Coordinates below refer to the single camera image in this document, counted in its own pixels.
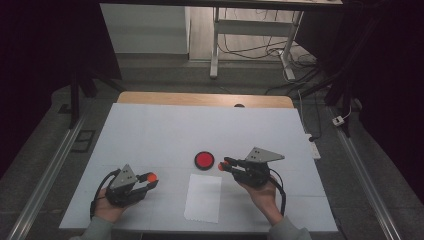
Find right hand-held gripper cable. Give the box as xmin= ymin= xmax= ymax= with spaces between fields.
xmin=268 ymin=167 xmax=288 ymax=218

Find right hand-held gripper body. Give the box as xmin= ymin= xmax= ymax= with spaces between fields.
xmin=232 ymin=146 xmax=286 ymax=189

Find small white paper sheet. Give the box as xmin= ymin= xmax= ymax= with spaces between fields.
xmin=183 ymin=173 xmax=223 ymax=225

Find person's left hand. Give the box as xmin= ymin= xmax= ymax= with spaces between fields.
xmin=93 ymin=187 xmax=129 ymax=224

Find metal floor rail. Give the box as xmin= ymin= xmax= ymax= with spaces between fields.
xmin=5 ymin=112 xmax=88 ymax=240
xmin=327 ymin=105 xmax=403 ymax=240

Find dark curtain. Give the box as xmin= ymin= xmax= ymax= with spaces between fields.
xmin=0 ymin=0 xmax=124 ymax=183
xmin=294 ymin=0 xmax=424 ymax=206

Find white power strip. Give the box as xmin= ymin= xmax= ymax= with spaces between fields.
xmin=305 ymin=133 xmax=322 ymax=161

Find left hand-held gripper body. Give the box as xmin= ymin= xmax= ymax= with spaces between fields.
xmin=105 ymin=163 xmax=148 ymax=208

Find wooden table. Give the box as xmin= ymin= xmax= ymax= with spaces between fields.
xmin=116 ymin=91 xmax=296 ymax=110

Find black floor cables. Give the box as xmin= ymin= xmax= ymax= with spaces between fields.
xmin=217 ymin=8 xmax=323 ymax=141

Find round red ink pad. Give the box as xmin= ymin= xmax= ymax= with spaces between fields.
xmin=194 ymin=151 xmax=216 ymax=172

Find black floor socket plate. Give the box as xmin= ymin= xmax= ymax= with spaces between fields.
xmin=70 ymin=129 xmax=97 ymax=154

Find white desk frame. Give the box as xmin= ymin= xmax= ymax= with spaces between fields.
xmin=209 ymin=6 xmax=305 ymax=81

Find large white table mat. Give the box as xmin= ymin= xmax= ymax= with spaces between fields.
xmin=58 ymin=102 xmax=339 ymax=234

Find white cabinet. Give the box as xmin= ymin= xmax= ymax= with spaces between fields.
xmin=100 ymin=3 xmax=191 ymax=55

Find black tripod stand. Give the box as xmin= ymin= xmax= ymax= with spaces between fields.
xmin=67 ymin=64 xmax=128 ymax=130
xmin=297 ymin=63 xmax=363 ymax=138

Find person's right hand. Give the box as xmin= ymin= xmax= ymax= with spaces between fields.
xmin=237 ymin=175 xmax=285 ymax=228

